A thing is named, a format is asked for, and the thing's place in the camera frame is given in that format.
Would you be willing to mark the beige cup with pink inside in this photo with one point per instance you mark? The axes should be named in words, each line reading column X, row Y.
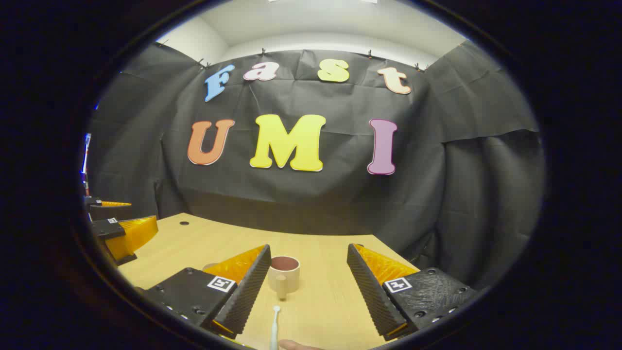
column 286, row 277

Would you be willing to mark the blue and white panel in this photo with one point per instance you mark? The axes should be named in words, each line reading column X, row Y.
column 87, row 150

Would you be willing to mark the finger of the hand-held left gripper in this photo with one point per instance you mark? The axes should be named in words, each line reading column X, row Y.
column 108, row 228
column 93, row 201

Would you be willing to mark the light wooden desktop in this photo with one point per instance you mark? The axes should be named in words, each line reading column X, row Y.
column 320, row 301

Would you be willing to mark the pale mint toothbrush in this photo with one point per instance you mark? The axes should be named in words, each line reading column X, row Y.
column 274, row 330

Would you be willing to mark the round brown coaster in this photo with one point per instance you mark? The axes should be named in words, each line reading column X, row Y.
column 209, row 266

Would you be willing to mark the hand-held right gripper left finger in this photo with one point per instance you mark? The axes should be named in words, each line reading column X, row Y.
column 248, row 291

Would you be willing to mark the black backdrop cloth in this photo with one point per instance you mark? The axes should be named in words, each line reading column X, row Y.
column 340, row 204

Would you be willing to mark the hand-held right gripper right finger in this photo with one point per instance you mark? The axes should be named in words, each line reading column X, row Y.
column 371, row 291

